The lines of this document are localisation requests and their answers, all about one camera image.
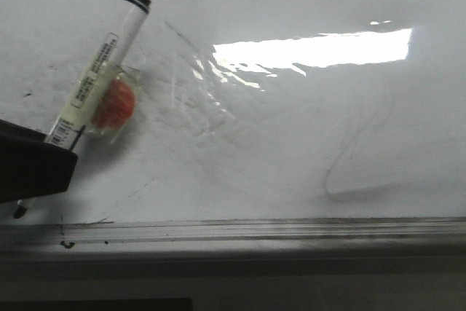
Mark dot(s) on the aluminium whiteboard frame rail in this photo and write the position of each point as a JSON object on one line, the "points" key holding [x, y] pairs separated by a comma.
{"points": [[212, 237]]}

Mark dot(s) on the red magnet taped to marker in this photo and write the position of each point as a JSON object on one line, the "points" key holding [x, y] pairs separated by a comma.
{"points": [[117, 105]]}

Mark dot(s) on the white black whiteboard marker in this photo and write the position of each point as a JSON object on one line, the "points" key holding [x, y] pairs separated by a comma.
{"points": [[71, 123]]}

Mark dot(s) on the white whiteboard surface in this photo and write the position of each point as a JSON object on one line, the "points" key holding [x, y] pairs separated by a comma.
{"points": [[254, 109]]}

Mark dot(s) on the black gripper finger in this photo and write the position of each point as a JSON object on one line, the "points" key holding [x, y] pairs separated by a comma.
{"points": [[30, 167]]}

